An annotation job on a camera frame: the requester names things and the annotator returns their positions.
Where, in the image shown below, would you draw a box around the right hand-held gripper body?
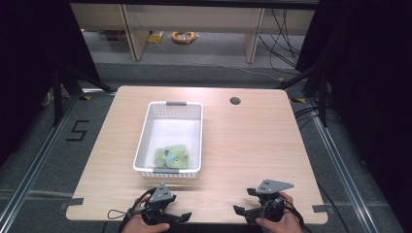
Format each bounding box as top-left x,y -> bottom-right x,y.
245,179 -> 295,225

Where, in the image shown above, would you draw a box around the yellow packet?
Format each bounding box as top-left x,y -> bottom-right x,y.
147,30 -> 165,45

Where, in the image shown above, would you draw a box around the white plastic basket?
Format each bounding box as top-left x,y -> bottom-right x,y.
132,100 -> 204,181

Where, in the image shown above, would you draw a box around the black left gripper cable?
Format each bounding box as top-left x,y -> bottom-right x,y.
107,188 -> 154,233

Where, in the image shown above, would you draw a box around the black floor cables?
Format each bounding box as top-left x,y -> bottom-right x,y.
292,104 -> 342,131

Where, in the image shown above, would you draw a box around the black metal stand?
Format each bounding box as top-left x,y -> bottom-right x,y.
274,63 -> 329,128
51,63 -> 117,128

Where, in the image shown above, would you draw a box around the plain green mitten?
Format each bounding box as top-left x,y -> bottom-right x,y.
153,147 -> 169,169

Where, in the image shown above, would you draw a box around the black hanging cables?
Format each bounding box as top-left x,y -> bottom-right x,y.
257,9 -> 303,76

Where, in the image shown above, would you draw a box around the green mitten with bear face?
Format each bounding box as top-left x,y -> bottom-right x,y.
161,144 -> 190,170

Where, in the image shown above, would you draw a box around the beige wooden shelf unit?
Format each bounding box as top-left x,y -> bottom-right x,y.
70,3 -> 317,64

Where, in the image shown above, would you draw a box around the aluminium floor rail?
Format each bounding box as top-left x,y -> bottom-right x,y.
0,93 -> 80,226
306,97 -> 378,233

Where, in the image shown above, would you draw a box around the person's right hand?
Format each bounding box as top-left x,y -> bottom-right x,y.
255,190 -> 305,233

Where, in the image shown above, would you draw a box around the person's left hand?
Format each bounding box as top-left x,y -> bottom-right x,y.
120,195 -> 171,233

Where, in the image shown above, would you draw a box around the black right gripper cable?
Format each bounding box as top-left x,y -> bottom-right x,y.
283,197 -> 306,231

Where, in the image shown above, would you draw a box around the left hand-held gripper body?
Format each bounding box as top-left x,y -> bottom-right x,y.
140,183 -> 177,226

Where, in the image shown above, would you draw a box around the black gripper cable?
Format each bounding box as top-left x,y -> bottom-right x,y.
107,188 -> 154,233
283,197 -> 306,231

